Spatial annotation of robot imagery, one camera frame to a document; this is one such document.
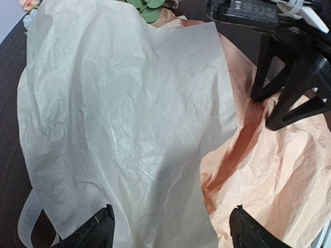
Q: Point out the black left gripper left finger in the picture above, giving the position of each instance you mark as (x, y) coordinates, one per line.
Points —
(98, 231)

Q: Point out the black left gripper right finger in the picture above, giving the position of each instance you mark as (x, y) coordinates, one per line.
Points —
(247, 232)

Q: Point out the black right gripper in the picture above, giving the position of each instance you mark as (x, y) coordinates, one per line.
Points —
(305, 84)

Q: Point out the pink tissue paper sheet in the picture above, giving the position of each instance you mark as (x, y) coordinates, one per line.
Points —
(281, 178)

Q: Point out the white ribbon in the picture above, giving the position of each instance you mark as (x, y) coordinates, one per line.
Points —
(28, 218)

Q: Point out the beige pink wrapping paper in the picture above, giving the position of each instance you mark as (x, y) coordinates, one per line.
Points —
(113, 110)

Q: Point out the flower bunch pink blue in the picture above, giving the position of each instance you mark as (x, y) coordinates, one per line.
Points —
(149, 10)

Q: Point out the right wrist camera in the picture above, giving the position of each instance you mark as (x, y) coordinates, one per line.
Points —
(268, 15)

